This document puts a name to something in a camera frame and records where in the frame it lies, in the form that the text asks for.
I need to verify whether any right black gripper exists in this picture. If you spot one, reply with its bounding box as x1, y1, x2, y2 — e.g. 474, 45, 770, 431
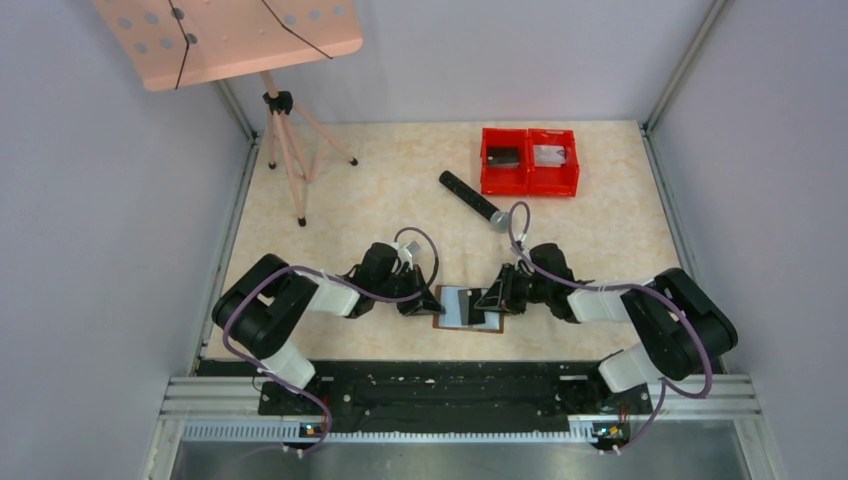
475, 262, 552, 314

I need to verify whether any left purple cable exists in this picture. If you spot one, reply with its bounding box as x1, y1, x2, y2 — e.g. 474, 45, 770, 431
221, 227, 441, 455

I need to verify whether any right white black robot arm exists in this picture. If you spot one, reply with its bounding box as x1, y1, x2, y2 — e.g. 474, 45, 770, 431
470, 243, 738, 412

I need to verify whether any right red plastic bin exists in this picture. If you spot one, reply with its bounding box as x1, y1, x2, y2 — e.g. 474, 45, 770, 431
527, 128, 580, 198

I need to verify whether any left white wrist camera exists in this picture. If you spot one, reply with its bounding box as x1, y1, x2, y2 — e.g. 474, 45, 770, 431
393, 241, 421, 265

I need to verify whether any black handheld microphone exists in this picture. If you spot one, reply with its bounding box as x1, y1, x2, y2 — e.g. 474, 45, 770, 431
438, 170, 509, 233

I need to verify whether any brown leather card holder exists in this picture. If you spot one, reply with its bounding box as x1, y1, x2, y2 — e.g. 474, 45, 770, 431
432, 285, 504, 334

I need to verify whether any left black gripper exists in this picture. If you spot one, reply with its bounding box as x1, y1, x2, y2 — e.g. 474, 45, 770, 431
374, 264, 445, 317

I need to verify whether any left red plastic bin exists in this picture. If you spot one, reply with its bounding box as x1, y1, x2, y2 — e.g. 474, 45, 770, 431
480, 128, 529, 196

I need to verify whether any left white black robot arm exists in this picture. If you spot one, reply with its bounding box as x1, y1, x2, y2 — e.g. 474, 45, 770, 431
211, 242, 445, 414

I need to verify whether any pink music stand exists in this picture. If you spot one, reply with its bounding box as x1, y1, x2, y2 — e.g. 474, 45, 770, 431
93, 0, 364, 226

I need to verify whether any red plastic bin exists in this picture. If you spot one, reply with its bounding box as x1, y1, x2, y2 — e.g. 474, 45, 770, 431
527, 128, 580, 198
480, 128, 529, 196

